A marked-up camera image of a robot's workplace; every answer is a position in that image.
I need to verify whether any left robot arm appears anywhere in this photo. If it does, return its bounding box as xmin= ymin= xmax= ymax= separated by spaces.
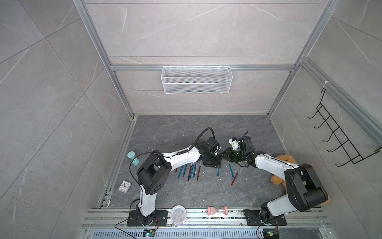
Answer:
xmin=136 ymin=137 xmax=220 ymax=218

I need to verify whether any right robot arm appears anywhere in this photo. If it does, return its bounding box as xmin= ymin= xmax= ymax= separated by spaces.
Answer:
xmin=219 ymin=136 xmax=329 ymax=222

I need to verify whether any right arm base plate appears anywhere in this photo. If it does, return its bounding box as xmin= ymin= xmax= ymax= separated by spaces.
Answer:
xmin=243 ymin=209 xmax=287 ymax=226

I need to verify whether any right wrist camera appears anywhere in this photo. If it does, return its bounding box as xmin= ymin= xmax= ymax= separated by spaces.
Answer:
xmin=229 ymin=137 xmax=242 ymax=151

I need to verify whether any teal hourglass timer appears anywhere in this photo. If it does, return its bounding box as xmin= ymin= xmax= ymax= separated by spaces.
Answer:
xmin=127 ymin=151 xmax=140 ymax=165

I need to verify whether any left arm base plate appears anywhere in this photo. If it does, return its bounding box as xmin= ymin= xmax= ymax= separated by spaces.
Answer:
xmin=126 ymin=210 xmax=168 ymax=227

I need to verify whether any pink hourglass timer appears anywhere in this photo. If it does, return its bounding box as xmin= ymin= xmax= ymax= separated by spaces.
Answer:
xmin=207 ymin=206 xmax=228 ymax=217

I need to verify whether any brown teddy bear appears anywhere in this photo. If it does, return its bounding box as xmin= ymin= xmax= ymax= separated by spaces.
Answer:
xmin=270 ymin=154 xmax=331 ymax=206

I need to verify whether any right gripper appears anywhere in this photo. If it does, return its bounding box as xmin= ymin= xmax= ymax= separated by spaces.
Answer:
xmin=220 ymin=147 xmax=246 ymax=163

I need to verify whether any black wire hook rack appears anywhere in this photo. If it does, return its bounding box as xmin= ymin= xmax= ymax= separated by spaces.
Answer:
xmin=307 ymin=89 xmax=382 ymax=167

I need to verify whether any white wire mesh basket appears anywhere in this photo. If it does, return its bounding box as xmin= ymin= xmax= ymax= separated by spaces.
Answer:
xmin=161 ymin=66 xmax=233 ymax=94

